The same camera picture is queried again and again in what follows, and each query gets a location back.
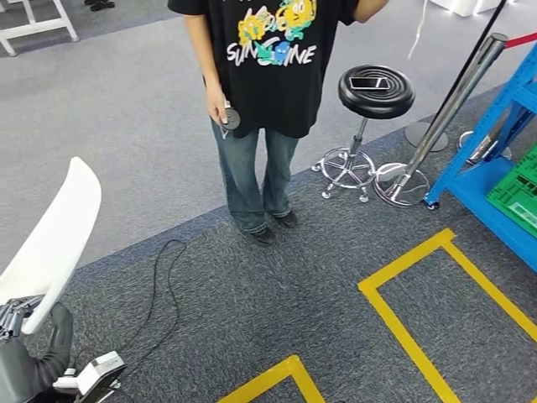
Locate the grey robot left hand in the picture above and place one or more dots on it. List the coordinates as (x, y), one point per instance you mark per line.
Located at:
(21, 372)

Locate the person's right hand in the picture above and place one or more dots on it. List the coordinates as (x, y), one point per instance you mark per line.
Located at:
(216, 103)

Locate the round black controller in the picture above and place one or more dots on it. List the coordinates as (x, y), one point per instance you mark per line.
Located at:
(231, 118)

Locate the white curved plastic part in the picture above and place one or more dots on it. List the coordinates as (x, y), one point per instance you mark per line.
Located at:
(54, 239)

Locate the person's left forearm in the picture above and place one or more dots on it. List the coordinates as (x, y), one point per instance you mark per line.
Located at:
(369, 8)

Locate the person's right forearm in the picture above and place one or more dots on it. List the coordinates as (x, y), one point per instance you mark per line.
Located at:
(201, 50)

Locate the blue metal shelf rack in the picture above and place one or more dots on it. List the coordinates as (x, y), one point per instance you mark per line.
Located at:
(470, 189)

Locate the person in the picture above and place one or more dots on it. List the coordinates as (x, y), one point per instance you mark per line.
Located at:
(100, 4)
(272, 94)

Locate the black round stool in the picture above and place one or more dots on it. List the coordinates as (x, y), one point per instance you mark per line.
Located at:
(377, 105)

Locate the white lit display plinth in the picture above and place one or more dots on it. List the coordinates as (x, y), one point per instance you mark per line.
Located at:
(461, 5)

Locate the red barrier belt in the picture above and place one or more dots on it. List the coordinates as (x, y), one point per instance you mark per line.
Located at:
(522, 40)

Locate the white table frame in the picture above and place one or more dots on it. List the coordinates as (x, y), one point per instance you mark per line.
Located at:
(62, 16)

